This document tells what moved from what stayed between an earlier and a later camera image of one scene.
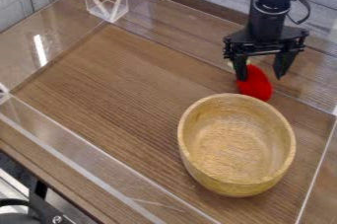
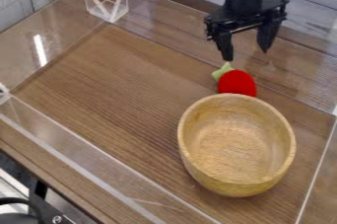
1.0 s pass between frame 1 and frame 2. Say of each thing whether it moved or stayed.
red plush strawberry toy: moved
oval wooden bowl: stayed
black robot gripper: moved
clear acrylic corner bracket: stayed
